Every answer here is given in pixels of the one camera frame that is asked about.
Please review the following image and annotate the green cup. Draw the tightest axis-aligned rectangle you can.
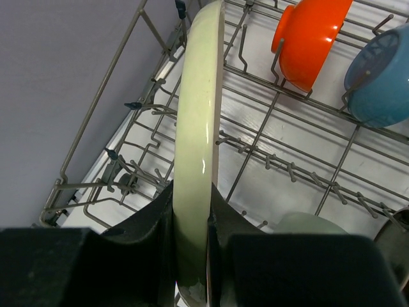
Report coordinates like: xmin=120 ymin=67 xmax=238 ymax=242
xmin=274 ymin=212 xmax=348 ymax=235

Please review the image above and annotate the light blue bowl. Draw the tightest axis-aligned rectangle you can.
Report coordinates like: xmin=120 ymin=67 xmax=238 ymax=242
xmin=344 ymin=23 xmax=408 ymax=128

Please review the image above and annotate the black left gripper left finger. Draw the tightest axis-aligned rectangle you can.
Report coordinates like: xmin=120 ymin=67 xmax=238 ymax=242
xmin=1 ymin=185 xmax=176 ymax=306

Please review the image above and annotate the red floral plate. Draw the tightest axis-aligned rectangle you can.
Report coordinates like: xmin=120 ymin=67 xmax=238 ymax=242
xmin=374 ymin=207 xmax=408 ymax=292

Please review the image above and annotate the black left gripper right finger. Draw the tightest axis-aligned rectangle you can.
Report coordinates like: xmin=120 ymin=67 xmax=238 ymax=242
xmin=207 ymin=187 xmax=403 ymax=306

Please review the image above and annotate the beige round plate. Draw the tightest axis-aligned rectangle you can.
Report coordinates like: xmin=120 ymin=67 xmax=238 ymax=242
xmin=173 ymin=1 xmax=225 ymax=306

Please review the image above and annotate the orange bowl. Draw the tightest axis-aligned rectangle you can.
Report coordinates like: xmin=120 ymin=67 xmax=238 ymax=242
xmin=271 ymin=0 xmax=352 ymax=93

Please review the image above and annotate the grey wire dish rack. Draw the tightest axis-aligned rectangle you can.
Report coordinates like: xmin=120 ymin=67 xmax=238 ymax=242
xmin=40 ymin=1 xmax=408 ymax=237

